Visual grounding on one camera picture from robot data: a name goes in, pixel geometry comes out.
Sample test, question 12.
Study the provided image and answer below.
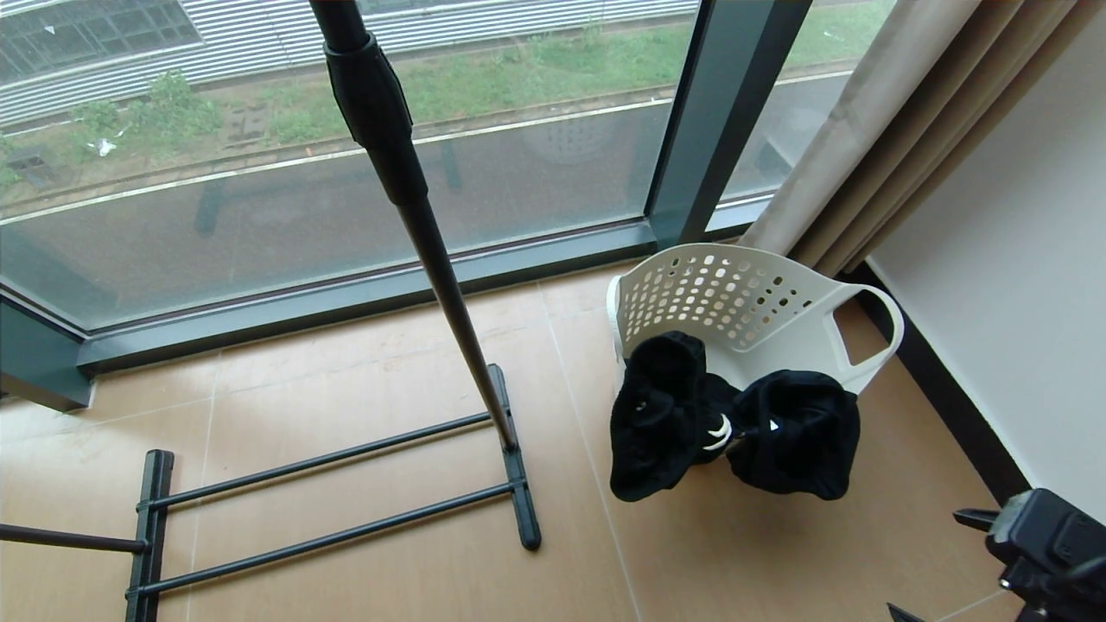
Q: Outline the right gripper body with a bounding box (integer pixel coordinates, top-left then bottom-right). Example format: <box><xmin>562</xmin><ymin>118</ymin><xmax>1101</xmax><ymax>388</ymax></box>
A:
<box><xmin>1001</xmin><ymin>557</ymin><xmax>1106</xmax><ymax>622</ymax></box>

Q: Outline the black garment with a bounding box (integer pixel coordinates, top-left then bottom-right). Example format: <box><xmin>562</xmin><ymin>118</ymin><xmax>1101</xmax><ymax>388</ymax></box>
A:
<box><xmin>726</xmin><ymin>370</ymin><xmax>862</xmax><ymax>503</ymax></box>
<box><xmin>609</xmin><ymin>331</ymin><xmax>742</xmax><ymax>504</ymax></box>

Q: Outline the white laundry basket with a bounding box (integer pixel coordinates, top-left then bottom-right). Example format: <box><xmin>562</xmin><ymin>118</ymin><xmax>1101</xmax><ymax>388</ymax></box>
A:
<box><xmin>605</xmin><ymin>244</ymin><xmax>906</xmax><ymax>400</ymax></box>

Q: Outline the black clothes rack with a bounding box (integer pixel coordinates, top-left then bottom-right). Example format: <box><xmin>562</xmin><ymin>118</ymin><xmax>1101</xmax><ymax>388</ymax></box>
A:
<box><xmin>0</xmin><ymin>0</ymin><xmax>543</xmax><ymax>622</ymax></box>

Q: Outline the beige curtain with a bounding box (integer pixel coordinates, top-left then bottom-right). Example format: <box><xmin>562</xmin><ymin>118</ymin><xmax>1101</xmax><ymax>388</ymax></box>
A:
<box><xmin>739</xmin><ymin>0</ymin><xmax>1106</xmax><ymax>278</ymax></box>

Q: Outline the window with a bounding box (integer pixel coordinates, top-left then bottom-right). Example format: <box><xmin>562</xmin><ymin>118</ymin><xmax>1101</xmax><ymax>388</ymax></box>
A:
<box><xmin>0</xmin><ymin>0</ymin><xmax>899</xmax><ymax>412</ymax></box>

